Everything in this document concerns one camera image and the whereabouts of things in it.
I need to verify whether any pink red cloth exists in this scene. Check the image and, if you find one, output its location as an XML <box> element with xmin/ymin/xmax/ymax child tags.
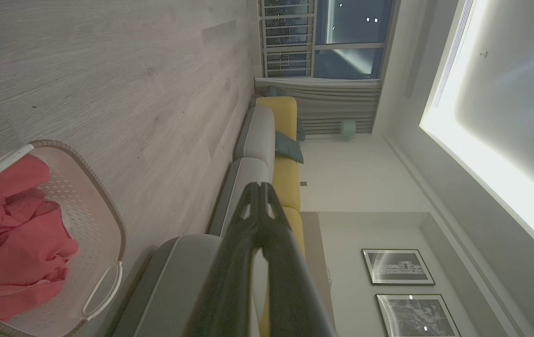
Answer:
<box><xmin>0</xmin><ymin>154</ymin><xmax>80</xmax><ymax>322</ymax></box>

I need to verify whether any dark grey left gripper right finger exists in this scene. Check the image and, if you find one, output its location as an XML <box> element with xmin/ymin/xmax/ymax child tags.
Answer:
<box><xmin>260</xmin><ymin>183</ymin><xmax>338</xmax><ymax>337</ymax></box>

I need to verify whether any grey and yellow sofa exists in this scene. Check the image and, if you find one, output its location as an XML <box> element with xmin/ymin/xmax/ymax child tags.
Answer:
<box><xmin>98</xmin><ymin>96</ymin><xmax>307</xmax><ymax>337</ymax></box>

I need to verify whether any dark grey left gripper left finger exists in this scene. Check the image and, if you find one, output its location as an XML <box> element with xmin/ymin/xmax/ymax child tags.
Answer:
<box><xmin>186</xmin><ymin>182</ymin><xmax>262</xmax><ymax>337</ymax></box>

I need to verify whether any grey window frame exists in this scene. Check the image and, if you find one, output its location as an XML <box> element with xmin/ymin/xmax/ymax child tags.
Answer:
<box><xmin>257</xmin><ymin>0</ymin><xmax>397</xmax><ymax>80</ymax></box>

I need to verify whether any large teal cushion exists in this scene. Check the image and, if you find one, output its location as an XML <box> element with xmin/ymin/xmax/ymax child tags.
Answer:
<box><xmin>275</xmin><ymin>132</ymin><xmax>304</xmax><ymax>164</ymax></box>

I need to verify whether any black framed monochrome picture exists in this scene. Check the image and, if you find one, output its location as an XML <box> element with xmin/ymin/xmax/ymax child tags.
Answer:
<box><xmin>375</xmin><ymin>294</ymin><xmax>461</xmax><ymax>337</ymax></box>
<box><xmin>362</xmin><ymin>249</ymin><xmax>436</xmax><ymax>286</ymax></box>

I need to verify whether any grey pleated curtain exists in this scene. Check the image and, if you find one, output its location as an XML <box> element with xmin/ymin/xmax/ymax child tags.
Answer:
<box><xmin>254</xmin><ymin>77</ymin><xmax>382</xmax><ymax>136</ymax></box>

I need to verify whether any long ceiling air vent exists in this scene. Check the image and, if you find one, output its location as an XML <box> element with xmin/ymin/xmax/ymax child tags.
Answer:
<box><xmin>431</xmin><ymin>0</ymin><xmax>476</xmax><ymax>109</ymax></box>

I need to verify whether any white balcony railing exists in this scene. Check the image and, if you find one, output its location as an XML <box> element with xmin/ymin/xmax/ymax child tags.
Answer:
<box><xmin>258</xmin><ymin>0</ymin><xmax>317</xmax><ymax>78</ymax></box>

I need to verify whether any white perforated laundry basket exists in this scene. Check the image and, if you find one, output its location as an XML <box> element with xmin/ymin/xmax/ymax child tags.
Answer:
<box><xmin>0</xmin><ymin>139</ymin><xmax>126</xmax><ymax>337</ymax></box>

